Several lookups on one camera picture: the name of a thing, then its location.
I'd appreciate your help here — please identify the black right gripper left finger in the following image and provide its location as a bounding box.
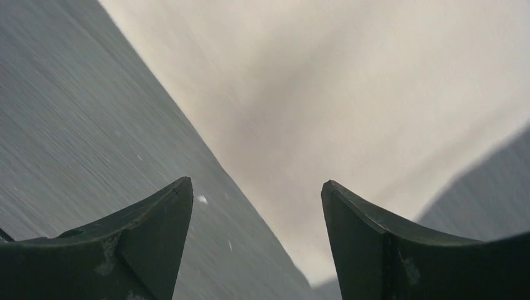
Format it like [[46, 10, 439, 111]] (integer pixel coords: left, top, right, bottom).
[[1, 177, 193, 299]]

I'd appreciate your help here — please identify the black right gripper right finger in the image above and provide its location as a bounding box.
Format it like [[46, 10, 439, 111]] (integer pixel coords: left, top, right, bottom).
[[321, 181, 529, 300]]

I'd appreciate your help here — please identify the cream cloth wrap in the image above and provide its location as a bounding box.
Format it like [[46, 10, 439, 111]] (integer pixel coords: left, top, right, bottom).
[[102, 1, 529, 286]]

